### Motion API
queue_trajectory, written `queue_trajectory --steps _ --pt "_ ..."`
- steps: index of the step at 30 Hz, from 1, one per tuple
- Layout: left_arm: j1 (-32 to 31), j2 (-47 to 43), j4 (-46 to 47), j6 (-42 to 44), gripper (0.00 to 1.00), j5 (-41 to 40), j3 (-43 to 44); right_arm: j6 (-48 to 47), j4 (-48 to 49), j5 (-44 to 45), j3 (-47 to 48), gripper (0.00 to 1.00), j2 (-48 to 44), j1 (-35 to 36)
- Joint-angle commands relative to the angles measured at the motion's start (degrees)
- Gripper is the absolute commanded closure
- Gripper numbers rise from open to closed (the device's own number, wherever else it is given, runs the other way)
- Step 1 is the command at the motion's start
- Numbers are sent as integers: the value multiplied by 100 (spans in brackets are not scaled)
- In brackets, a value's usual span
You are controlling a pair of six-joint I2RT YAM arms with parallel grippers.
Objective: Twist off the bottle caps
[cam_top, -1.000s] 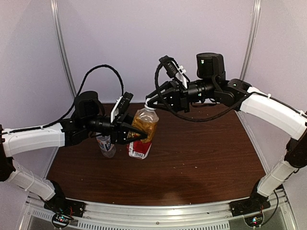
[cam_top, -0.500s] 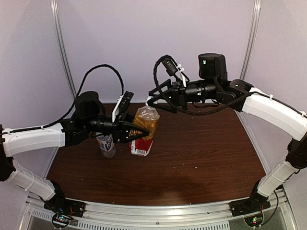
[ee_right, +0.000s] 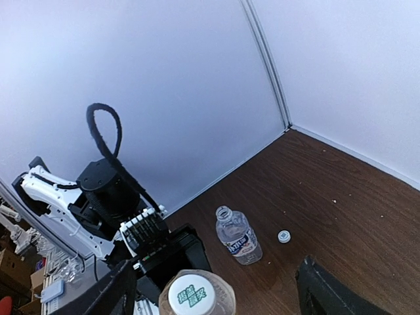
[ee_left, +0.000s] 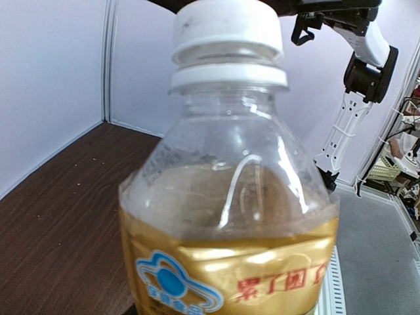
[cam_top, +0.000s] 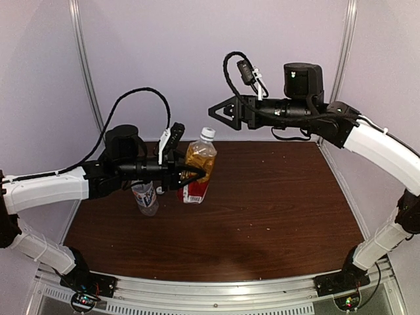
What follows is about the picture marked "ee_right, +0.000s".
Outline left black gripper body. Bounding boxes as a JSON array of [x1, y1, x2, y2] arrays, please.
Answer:
[[106, 224, 207, 289]]

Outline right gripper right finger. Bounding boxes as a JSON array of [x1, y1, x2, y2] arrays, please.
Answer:
[[295, 255, 388, 315]]

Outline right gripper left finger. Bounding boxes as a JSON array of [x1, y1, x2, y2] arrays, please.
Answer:
[[53, 260, 137, 315]]

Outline white tea bottle cap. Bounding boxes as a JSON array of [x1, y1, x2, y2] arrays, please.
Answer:
[[168, 274, 217, 315]]

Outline white water bottle cap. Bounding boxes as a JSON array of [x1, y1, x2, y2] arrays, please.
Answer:
[[278, 230, 291, 243]]

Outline clear water bottle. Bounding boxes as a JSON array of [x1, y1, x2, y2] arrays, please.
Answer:
[[215, 205, 263, 266]]

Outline amber tea bottle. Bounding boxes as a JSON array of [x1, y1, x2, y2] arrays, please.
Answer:
[[158, 269, 236, 314]]

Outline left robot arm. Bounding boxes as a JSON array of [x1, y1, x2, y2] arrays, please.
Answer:
[[12, 157, 211, 289]]

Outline light blue small box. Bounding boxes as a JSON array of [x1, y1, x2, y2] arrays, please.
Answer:
[[40, 280, 65, 303]]

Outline brown cardboard boxes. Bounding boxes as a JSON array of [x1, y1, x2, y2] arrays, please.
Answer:
[[1, 249, 45, 314]]

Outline red round object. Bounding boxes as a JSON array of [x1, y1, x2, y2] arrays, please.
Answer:
[[0, 296, 13, 315]]

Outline left black braided cable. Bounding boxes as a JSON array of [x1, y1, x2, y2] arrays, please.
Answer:
[[85, 103, 157, 211]]

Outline left aluminium frame post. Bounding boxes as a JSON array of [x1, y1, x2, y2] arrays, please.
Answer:
[[240, 0, 293, 130]]

